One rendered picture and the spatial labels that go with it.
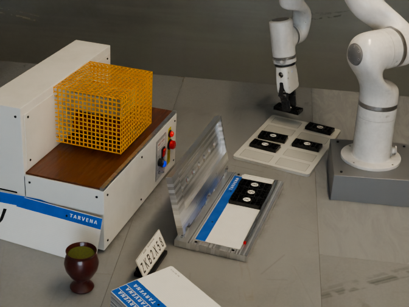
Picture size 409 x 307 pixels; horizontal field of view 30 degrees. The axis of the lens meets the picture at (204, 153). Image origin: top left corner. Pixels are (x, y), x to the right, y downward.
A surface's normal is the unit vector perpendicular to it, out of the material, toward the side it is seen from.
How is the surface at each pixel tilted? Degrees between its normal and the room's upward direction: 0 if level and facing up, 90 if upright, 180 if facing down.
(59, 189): 90
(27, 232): 69
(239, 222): 0
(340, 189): 90
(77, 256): 0
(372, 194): 90
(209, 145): 77
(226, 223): 0
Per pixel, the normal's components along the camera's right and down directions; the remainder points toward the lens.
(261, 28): -0.11, 0.44
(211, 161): 0.93, -0.03
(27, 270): 0.05, -0.89
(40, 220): -0.33, 0.05
